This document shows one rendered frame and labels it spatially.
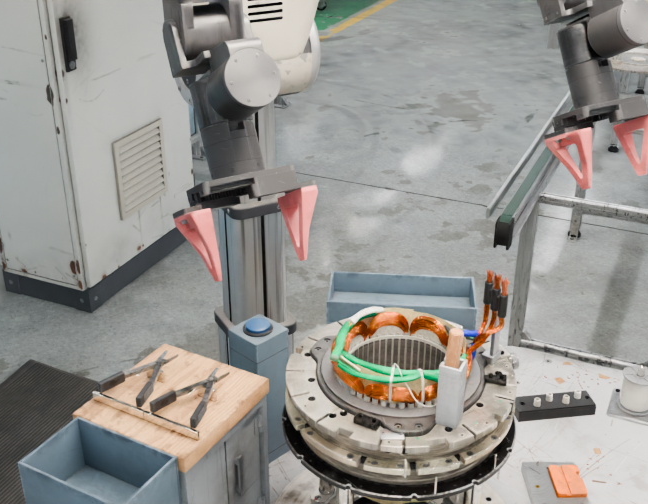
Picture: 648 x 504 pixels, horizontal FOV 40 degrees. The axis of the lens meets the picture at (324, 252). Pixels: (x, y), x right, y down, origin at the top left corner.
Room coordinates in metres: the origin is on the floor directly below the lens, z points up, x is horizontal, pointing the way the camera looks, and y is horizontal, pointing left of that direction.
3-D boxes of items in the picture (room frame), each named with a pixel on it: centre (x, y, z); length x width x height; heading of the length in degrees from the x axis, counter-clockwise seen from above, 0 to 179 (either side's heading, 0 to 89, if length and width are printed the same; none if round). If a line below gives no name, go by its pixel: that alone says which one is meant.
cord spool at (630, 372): (1.35, -0.59, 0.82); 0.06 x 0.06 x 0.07
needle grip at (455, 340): (0.92, -0.16, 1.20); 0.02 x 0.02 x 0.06
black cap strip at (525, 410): (1.35, -0.43, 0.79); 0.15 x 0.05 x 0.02; 99
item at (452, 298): (1.31, -0.13, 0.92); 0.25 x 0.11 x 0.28; 85
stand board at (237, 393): (1.01, 0.21, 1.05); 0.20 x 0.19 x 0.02; 151
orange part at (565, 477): (1.13, -0.40, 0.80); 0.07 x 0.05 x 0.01; 1
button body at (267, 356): (1.23, 0.11, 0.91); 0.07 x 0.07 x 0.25; 46
